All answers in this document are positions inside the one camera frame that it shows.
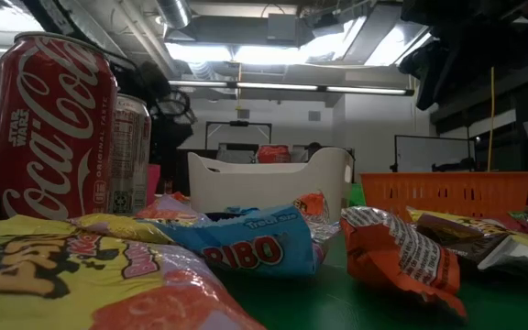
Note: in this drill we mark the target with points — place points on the black stand frame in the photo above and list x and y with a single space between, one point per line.
238 124

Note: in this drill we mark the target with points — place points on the orange plastic basket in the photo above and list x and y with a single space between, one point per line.
447 192

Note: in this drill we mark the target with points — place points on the silver air duct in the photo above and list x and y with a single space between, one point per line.
172 14

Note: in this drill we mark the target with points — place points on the long ceiling light fixture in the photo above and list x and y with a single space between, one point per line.
273 86

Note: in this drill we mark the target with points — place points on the silver can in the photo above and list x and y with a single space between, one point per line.
131 156

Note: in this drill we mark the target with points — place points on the red Coca-Cola can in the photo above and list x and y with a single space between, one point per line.
53 128
273 154

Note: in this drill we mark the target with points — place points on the clear gummy candy pack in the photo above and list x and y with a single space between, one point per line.
326 234

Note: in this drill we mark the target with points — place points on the whiteboard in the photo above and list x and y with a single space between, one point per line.
429 153

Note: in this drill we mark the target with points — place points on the white plastic bin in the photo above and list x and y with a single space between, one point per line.
268 183

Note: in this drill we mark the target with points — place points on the green plastic basket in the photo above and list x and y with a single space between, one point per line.
356 194

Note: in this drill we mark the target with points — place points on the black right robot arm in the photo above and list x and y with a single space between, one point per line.
498 27

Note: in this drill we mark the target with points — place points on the brown Hershey's chocolate bar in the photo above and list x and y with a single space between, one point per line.
502 252

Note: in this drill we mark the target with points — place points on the blue Haribo pack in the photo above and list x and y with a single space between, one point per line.
255 247

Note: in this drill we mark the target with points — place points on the green table mat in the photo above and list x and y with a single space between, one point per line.
319 302

